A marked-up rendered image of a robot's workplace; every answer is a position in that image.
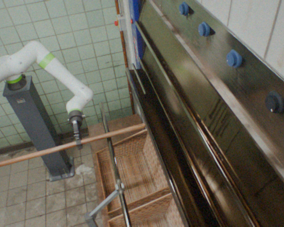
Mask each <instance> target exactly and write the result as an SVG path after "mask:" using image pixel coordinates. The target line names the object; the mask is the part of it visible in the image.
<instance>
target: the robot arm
mask: <svg viewBox="0 0 284 227"><path fill-rule="evenodd" d="M34 63H36V64H37V65H39V66H40V67H41V68H43V69H44V70H45V71H46V72H48V73H49V74H51V75H52V76H53V77H55V78H57V80H59V81H60V82H61V83H62V84H64V85H65V86H66V87H67V88H68V89H69V90H70V91H71V92H73V93H74V94H75V96H74V97H73V98H72V99H71V100H70V101H69V102H68V103H67V105H66V109H67V112H68V117H69V119H68V121H69V123H70V124H71V127H73V128H74V132H75V135H74V136H75V137H76V145H77V146H78V149H82V148H83V145H81V140H82V136H81V128H80V127H81V126H82V121H83V117H84V116H85V115H82V109H83V108H84V107H85V106H86V105H87V104H88V103H89V102H90V101H92V99H93V97H94V93H93V91H92V89H90V88H89V87H87V86H86V85H84V84H83V83H82V82H80V81H79V80H78V79H77V78H76V77H75V76H74V75H72V74H71V73H70V72H69V71H68V70H67V69H66V68H65V67H64V66H63V65H62V64H61V62H60V61H59V60H58V59H57V57H55V56H54V55H53V54H52V53H51V52H50V51H49V50H48V49H47V48H46V47H44V46H43V45H42V43H41V42H38V41H31V42H29V43H28V44H27V45H26V46H25V47H24V48H22V49H21V50H20V51H18V52H17V53H15V54H13V55H11V56H10V55H4V56H1V57H0V83H1V82H2V81H3V80H6V82H7V84H8V86H7V87H8V89H9V90H12V91H15V90H19V89H21V88H23V87H25V86H26V84H27V80H26V79H25V77H26V75H25V74H23V73H25V72H26V71H27V70H28V69H29V68H30V67H31V66H32V65H33V64H34Z"/></svg>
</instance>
